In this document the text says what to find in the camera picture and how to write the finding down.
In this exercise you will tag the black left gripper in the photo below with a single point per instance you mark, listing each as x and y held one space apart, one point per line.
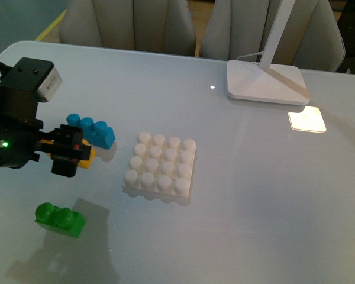
22 138

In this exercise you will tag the yellow two-stud block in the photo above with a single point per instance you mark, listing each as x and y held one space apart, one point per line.
87 155

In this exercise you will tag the blue three-stud block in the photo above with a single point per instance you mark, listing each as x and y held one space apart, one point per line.
98 133

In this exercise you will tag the green two-stud block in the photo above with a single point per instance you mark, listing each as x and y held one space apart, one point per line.
59 220

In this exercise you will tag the beige chair left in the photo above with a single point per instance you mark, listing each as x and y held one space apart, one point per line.
150 26

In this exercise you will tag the beige chair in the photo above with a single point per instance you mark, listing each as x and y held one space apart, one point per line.
303 34
150 26

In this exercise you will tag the white desk lamp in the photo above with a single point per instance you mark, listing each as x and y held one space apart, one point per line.
265 81

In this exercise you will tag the beige chair right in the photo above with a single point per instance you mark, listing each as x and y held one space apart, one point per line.
303 34

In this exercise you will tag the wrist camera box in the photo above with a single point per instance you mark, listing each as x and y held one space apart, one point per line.
38 77

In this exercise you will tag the white studded base plate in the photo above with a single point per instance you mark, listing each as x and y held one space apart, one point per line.
161 165

